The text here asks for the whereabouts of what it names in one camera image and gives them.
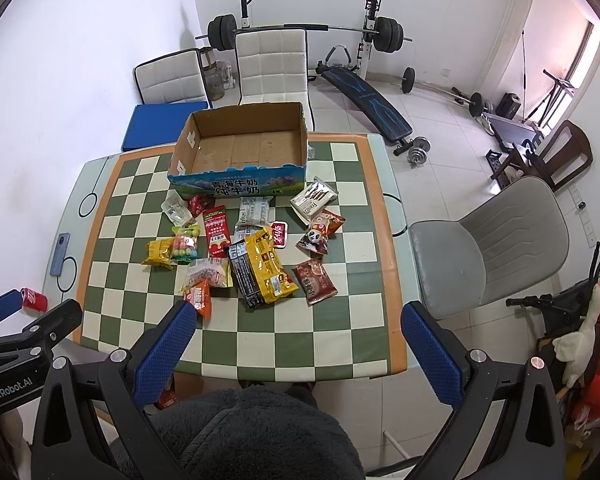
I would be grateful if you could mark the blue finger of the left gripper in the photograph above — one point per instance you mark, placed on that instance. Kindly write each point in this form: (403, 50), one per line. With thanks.
(52, 327)
(0, 306)

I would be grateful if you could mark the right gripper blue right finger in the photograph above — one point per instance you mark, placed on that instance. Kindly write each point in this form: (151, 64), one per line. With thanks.
(458, 379)

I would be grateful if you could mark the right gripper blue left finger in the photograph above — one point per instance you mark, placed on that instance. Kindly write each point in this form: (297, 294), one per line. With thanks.
(132, 379)

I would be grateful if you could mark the small yellow snack bag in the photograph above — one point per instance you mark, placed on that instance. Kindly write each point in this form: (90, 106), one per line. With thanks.
(158, 253)

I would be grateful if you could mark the clear mixed snack bag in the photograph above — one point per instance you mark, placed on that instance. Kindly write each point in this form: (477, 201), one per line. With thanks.
(216, 271)

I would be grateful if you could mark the brown snack packet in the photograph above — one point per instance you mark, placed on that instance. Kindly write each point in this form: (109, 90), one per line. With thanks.
(314, 281)

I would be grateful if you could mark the red green snack packet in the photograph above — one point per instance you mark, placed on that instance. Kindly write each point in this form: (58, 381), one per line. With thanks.
(217, 231)

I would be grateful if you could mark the large yellow black snack bag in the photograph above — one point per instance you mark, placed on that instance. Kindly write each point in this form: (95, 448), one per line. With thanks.
(258, 273)

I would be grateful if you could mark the orange panda snack bag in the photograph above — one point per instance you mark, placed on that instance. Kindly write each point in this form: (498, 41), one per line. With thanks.
(322, 227)

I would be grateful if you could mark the grey barcode snack packet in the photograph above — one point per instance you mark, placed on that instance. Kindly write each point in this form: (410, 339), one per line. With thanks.
(252, 216)

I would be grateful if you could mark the red white jelly cup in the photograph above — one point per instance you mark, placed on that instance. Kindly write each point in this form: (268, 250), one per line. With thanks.
(279, 234)

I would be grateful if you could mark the white chocolate stick packet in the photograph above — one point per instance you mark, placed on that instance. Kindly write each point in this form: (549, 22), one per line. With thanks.
(312, 200)

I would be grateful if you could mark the colourful candy ball bag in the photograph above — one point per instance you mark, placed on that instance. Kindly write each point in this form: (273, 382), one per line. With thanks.
(185, 244)

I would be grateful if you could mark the clear plastic snack packet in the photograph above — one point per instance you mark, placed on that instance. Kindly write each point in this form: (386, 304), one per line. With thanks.
(176, 209)

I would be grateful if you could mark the red soda can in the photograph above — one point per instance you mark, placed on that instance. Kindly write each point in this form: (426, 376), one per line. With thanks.
(33, 300)

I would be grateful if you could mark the blue smartphone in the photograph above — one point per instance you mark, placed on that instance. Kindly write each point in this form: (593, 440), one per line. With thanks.
(59, 254)

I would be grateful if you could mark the black fuzzy jacket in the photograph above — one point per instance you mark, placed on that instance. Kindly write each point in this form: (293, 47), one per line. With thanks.
(257, 433)

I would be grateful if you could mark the white plush goose toy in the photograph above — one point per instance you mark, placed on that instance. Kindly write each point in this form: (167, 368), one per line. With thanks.
(576, 349)

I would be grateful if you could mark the grey office chair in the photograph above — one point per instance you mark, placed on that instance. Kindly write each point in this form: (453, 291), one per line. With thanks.
(511, 242)

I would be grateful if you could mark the small red triangular packet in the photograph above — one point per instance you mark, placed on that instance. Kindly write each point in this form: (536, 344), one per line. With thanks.
(198, 203)

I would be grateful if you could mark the chrome dumbbell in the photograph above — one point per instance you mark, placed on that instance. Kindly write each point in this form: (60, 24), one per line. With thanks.
(417, 153)

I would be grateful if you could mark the dark wooden chair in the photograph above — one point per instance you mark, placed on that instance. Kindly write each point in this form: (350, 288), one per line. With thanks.
(558, 159)

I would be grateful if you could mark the open cardboard milk box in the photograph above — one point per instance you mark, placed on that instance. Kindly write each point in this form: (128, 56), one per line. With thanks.
(257, 149)

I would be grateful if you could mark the long barbell on floor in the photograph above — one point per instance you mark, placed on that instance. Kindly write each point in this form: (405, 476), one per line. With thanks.
(476, 104)

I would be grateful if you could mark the white chair with blue cushion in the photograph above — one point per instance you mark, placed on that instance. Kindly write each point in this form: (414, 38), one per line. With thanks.
(171, 79)

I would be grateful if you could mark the large water jug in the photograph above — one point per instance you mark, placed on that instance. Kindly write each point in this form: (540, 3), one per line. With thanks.
(213, 78)

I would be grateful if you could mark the white padded chair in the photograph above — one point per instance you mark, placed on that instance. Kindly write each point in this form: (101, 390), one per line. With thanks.
(272, 66)

